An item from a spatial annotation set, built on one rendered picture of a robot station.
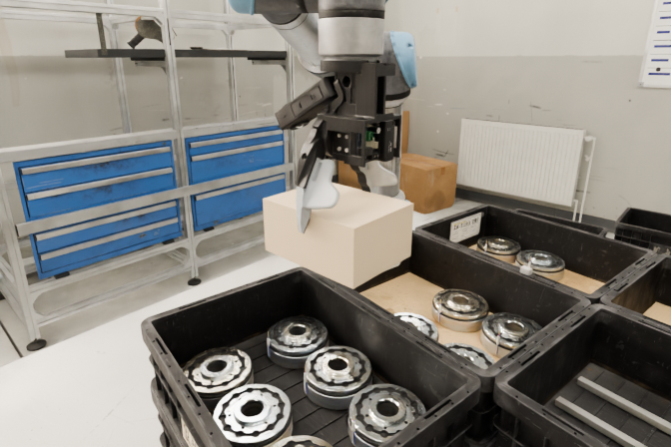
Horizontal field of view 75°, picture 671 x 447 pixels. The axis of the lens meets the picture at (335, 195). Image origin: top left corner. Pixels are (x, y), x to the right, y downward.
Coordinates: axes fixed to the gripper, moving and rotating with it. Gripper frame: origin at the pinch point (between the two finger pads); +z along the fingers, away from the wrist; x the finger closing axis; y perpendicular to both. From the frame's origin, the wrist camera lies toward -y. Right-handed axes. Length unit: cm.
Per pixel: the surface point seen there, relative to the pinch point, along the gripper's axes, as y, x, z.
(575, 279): 17, 61, 27
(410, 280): -9.5, 35.2, 27.5
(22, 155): -185, 4, 21
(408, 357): 9.5, 4.7, 20.1
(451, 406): 19.7, -2.3, 17.2
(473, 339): 10.5, 24.6, 27.3
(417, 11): -208, 342, -60
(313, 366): -2.8, -2.1, 24.4
